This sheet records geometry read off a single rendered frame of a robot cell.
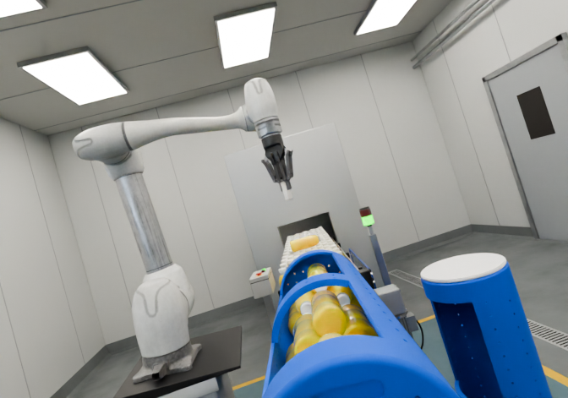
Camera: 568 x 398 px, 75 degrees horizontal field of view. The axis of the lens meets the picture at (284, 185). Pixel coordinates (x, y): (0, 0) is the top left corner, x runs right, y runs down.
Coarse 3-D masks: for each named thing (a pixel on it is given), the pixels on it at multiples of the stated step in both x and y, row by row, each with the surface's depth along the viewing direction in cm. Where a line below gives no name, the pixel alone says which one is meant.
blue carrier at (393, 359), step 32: (320, 256) 130; (288, 288) 130; (352, 288) 78; (384, 320) 59; (320, 352) 47; (352, 352) 44; (384, 352) 45; (416, 352) 49; (288, 384) 44; (320, 384) 44; (352, 384) 44; (384, 384) 43; (416, 384) 43; (448, 384) 44
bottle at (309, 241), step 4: (308, 236) 229; (312, 236) 228; (316, 236) 229; (292, 240) 231; (296, 240) 229; (300, 240) 228; (304, 240) 227; (308, 240) 227; (312, 240) 227; (316, 240) 227; (292, 244) 227; (296, 244) 227; (300, 244) 227; (304, 244) 227; (308, 244) 227; (312, 244) 227; (316, 244) 229; (292, 248) 227; (296, 248) 227; (300, 248) 228; (304, 248) 229
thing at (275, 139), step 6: (264, 138) 130; (270, 138) 128; (276, 138) 129; (264, 144) 130; (270, 144) 128; (276, 144) 130; (282, 144) 130; (270, 150) 131; (282, 150) 129; (282, 156) 130
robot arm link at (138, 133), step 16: (240, 112) 142; (128, 128) 123; (144, 128) 124; (160, 128) 125; (176, 128) 128; (192, 128) 132; (208, 128) 137; (224, 128) 143; (240, 128) 146; (128, 144) 124; (144, 144) 127
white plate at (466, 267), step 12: (432, 264) 140; (444, 264) 135; (456, 264) 131; (468, 264) 127; (480, 264) 123; (492, 264) 120; (504, 264) 118; (432, 276) 126; (444, 276) 122; (456, 276) 119; (468, 276) 116; (480, 276) 115
